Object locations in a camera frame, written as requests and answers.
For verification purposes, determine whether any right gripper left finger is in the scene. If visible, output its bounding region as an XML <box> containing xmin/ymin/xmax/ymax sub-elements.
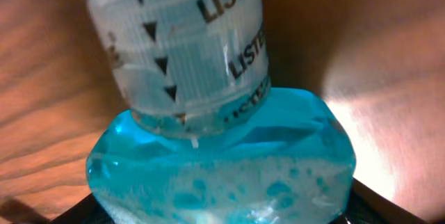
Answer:
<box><xmin>50</xmin><ymin>194</ymin><xmax>115</xmax><ymax>224</ymax></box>

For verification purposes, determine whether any teal mouthwash bottle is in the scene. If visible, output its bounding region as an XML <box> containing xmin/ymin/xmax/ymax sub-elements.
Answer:
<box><xmin>86</xmin><ymin>0</ymin><xmax>356</xmax><ymax>223</ymax></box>

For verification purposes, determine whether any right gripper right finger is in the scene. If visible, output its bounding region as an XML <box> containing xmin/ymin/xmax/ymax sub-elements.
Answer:
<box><xmin>330</xmin><ymin>179</ymin><xmax>426</xmax><ymax>224</ymax></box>

